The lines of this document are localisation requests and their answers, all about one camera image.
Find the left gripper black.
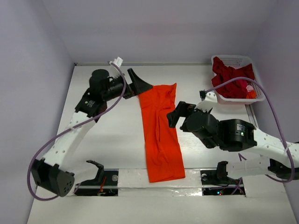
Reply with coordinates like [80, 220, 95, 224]
[102, 69, 152, 101]

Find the orange t shirt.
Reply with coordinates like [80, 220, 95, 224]
[138, 83, 185, 183]

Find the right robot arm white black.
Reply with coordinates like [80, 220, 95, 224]
[167, 101, 299, 183]

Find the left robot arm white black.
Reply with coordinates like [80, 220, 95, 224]
[27, 69, 153, 198]

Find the dark red t shirt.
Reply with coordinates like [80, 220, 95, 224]
[211, 56, 255, 99]

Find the pink cloth in basket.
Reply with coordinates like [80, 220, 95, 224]
[238, 79, 254, 92]

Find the small orange cloth in basket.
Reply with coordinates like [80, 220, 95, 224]
[246, 90, 257, 99]

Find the white plastic basket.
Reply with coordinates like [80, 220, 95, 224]
[211, 55, 265, 105]

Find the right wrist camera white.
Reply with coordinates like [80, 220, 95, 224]
[195, 91, 218, 113]

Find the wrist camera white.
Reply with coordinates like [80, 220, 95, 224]
[195, 91, 218, 113]
[108, 57, 123, 67]

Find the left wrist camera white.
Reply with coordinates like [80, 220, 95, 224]
[108, 57, 123, 67]

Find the metal rail at table edge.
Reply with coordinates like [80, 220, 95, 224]
[245, 105, 259, 128]

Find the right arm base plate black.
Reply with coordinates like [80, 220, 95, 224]
[200, 169, 246, 196]

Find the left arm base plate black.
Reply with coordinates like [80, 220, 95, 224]
[74, 169, 119, 196]

